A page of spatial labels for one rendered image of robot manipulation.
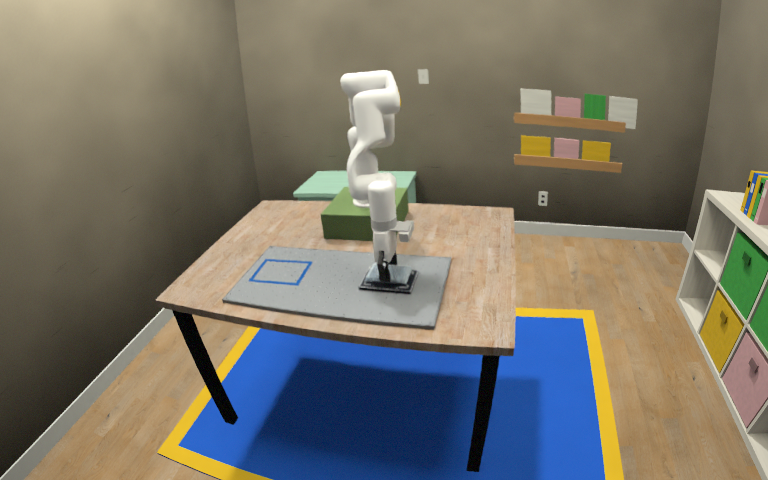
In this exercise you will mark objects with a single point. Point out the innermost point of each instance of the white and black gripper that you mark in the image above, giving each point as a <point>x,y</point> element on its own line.
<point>384,246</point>

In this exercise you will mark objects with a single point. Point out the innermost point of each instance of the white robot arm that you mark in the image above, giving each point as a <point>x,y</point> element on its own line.
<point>368,110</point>

